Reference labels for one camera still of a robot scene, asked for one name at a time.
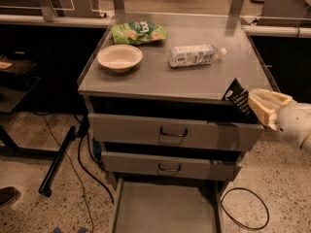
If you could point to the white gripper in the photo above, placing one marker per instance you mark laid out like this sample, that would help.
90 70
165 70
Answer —
293 124

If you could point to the black rxbar chocolate bar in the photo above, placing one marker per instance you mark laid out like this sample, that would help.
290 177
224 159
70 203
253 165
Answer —
238 96

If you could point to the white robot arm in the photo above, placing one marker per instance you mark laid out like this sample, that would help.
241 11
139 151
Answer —
290 119

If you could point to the grey middle drawer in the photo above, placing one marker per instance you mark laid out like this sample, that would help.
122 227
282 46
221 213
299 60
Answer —
178 167

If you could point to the grey metal drawer cabinet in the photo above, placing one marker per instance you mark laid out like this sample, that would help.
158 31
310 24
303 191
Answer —
154 89

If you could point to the grey top drawer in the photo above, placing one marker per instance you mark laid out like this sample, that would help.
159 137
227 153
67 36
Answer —
171 132

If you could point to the grey open bottom drawer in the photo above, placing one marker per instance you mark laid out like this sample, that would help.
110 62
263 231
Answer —
160 205

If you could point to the clear plastic water bottle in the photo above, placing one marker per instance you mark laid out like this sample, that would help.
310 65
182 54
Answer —
196 55

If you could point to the green snack chip bag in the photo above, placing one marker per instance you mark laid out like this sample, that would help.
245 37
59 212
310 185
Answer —
138 33

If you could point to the white paper bowl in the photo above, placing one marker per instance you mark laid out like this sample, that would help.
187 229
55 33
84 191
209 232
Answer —
119 58

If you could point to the blue object on floor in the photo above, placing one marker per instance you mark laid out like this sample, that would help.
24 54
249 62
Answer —
81 229

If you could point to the dark side table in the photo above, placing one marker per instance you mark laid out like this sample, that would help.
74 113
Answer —
17 79

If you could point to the dark shoe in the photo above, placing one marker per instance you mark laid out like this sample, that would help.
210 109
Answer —
7 195

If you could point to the black table leg frame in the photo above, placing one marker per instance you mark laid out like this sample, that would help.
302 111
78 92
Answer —
10 148

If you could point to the grey rail counter ledge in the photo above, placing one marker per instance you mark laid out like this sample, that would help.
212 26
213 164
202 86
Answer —
58 21

